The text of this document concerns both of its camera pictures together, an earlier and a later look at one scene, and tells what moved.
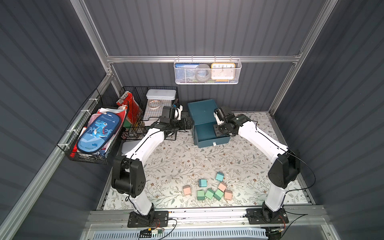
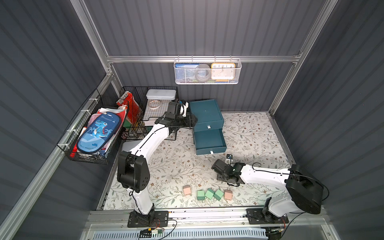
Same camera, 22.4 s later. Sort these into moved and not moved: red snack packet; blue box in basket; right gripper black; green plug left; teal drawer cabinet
Moved: teal drawer cabinet; right gripper black
Not moved: green plug left; red snack packet; blue box in basket
